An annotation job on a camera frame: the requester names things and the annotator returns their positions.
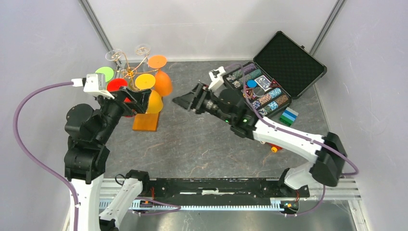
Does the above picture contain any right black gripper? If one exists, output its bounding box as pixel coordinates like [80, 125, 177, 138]
[172, 81, 233, 124]

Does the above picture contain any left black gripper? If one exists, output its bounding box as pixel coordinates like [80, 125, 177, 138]
[96, 84, 152, 142]

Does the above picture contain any yellow plastic wine glass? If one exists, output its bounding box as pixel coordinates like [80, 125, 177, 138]
[135, 73, 164, 115]

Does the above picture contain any orange plastic wine glass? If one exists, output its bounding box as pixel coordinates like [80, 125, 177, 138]
[148, 55, 173, 97]

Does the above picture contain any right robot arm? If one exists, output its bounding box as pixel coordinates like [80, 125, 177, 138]
[172, 83, 346, 196]

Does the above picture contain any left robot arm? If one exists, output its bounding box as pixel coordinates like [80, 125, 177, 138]
[64, 87, 151, 231]

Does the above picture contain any wooden rack base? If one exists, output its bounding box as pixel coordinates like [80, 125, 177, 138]
[132, 112, 161, 132]

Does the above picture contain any red plastic wine glass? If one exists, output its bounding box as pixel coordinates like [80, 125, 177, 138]
[104, 78, 134, 120]

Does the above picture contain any green plastic wine glass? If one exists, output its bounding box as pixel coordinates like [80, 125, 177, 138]
[95, 66, 115, 82]

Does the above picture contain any clear wine glass left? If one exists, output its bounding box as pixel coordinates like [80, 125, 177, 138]
[105, 49, 123, 67]

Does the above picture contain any clear wine glass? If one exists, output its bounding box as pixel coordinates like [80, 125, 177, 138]
[135, 43, 151, 73]
[105, 49, 123, 67]

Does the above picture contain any clear wine glass right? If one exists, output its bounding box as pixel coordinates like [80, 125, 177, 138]
[135, 43, 151, 73]

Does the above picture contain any red toy brick car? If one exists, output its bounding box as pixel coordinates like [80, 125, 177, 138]
[270, 143, 282, 153]

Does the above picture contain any black poker chip case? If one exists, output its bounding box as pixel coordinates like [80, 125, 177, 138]
[223, 31, 327, 116]

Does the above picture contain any blue green brick stack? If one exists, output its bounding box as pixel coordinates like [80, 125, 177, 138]
[279, 107, 299, 127]

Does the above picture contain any gold wire wine glass rack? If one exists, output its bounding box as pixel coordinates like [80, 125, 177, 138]
[117, 51, 157, 83]

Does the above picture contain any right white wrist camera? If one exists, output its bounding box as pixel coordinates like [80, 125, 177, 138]
[208, 66, 226, 91]

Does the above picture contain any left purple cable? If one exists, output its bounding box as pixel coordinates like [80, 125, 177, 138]
[13, 81, 80, 231]

